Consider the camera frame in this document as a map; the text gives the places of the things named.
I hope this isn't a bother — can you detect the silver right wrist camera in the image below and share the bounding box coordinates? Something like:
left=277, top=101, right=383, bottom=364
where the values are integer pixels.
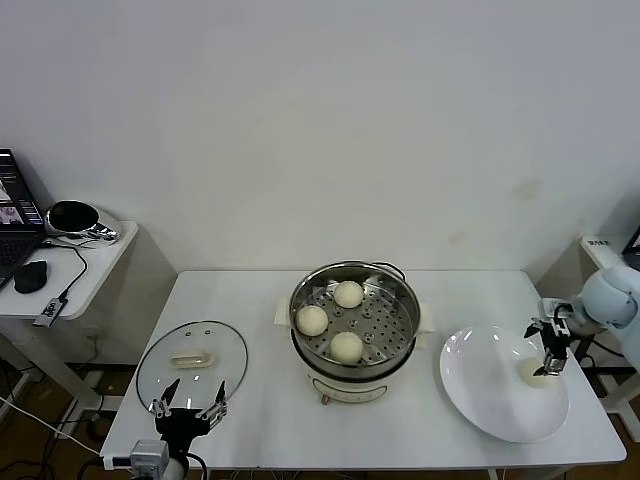
left=541, top=298, right=575, bottom=321

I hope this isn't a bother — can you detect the black cable with adapter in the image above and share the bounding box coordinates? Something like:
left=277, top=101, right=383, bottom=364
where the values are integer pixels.
left=573, top=335, right=597, bottom=369

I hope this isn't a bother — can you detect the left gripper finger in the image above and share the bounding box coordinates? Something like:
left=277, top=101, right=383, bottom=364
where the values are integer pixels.
left=151, top=377, right=182, bottom=420
left=196, top=381, right=229, bottom=432

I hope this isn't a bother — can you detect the stainless steel steamer basket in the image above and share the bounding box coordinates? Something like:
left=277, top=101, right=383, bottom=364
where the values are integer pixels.
left=273, top=259, right=436, bottom=381

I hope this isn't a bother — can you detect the cream electric cooking pot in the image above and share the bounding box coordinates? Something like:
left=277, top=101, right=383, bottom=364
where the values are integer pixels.
left=273, top=299, right=436, bottom=405

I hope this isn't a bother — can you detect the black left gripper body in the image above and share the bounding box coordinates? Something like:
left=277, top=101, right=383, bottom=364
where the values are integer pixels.
left=154, top=407, right=209, bottom=454

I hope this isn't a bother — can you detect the black laptop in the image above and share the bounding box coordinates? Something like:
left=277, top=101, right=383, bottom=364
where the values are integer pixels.
left=0, top=147, right=45, bottom=291

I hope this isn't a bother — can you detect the grey usb hub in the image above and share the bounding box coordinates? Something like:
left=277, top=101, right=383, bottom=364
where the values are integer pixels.
left=32, top=295, right=69, bottom=329

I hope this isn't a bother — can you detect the round glass pot lid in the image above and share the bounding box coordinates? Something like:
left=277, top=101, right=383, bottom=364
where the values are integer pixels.
left=135, top=319, right=250, bottom=415

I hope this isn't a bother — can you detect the black usb cable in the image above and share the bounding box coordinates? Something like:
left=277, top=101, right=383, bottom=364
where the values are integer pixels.
left=39, top=238, right=88, bottom=301

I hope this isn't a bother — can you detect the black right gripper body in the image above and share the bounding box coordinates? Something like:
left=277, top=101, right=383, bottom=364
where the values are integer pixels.
left=541, top=317, right=572, bottom=357

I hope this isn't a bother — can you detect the white floor cable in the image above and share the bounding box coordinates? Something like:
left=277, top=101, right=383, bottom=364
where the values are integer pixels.
left=0, top=393, right=103, bottom=457

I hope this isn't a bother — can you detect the white steamed baozi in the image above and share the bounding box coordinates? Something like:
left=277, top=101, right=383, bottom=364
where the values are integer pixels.
left=329, top=331, right=365, bottom=365
left=518, top=357, right=556, bottom=390
left=332, top=280, right=364, bottom=309
left=295, top=304, right=330, bottom=336

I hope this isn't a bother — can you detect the chrome and black headset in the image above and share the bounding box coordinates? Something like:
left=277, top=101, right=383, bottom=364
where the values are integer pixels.
left=43, top=198, right=125, bottom=247

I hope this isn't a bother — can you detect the white round plate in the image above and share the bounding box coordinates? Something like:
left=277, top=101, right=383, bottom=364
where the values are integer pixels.
left=439, top=324, right=572, bottom=445

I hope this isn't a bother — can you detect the black computer mouse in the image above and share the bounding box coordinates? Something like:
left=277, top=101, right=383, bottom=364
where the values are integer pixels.
left=13, top=259, right=49, bottom=294

